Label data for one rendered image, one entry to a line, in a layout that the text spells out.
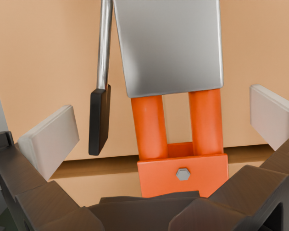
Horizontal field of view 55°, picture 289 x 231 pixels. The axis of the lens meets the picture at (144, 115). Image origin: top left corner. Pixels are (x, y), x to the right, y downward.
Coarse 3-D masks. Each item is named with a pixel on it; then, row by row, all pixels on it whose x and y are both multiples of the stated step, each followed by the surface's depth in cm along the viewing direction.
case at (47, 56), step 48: (0, 0) 31; (48, 0) 31; (96, 0) 30; (240, 0) 29; (288, 0) 29; (0, 48) 32; (48, 48) 32; (96, 48) 32; (240, 48) 31; (288, 48) 30; (0, 96) 34; (48, 96) 34; (240, 96) 32; (288, 96) 32; (240, 144) 34
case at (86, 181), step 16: (80, 160) 41; (96, 160) 40; (112, 160) 40; (128, 160) 39; (240, 160) 35; (256, 160) 34; (64, 176) 37; (80, 176) 36; (96, 176) 36; (112, 176) 36; (128, 176) 36; (80, 192) 37; (96, 192) 37; (112, 192) 37; (128, 192) 36
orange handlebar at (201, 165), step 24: (192, 96) 18; (216, 96) 18; (144, 120) 19; (192, 120) 19; (216, 120) 19; (144, 144) 19; (168, 144) 22; (192, 144) 21; (216, 144) 19; (144, 168) 19; (168, 168) 19; (192, 168) 19; (216, 168) 19; (144, 192) 20; (168, 192) 20
